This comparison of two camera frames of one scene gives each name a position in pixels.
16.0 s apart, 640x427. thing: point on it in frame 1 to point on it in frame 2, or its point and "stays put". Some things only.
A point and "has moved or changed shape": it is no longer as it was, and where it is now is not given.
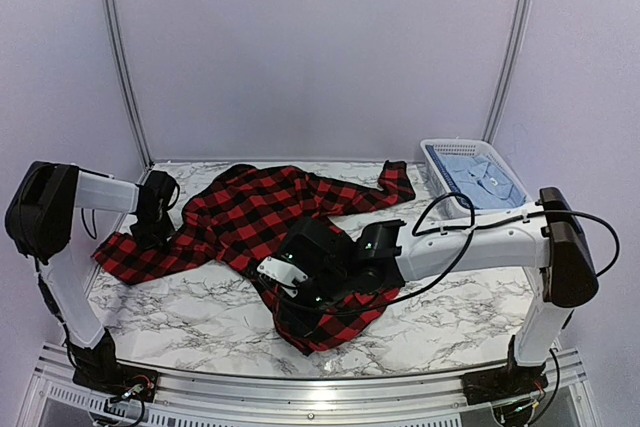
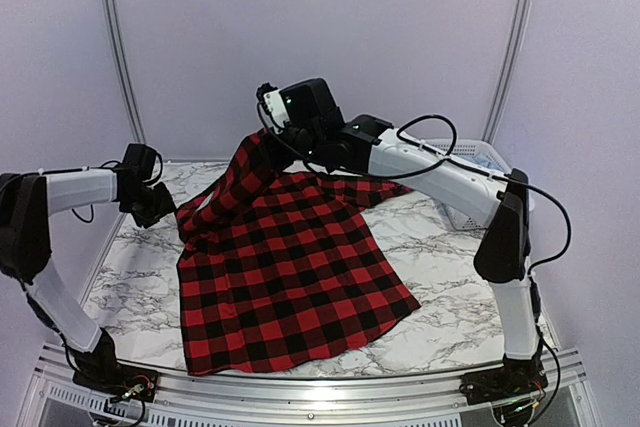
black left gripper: [168, 231] to [167, 206]
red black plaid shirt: [239, 215] has moved or changed shape
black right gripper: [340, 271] to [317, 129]
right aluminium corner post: [514, 47] stays put
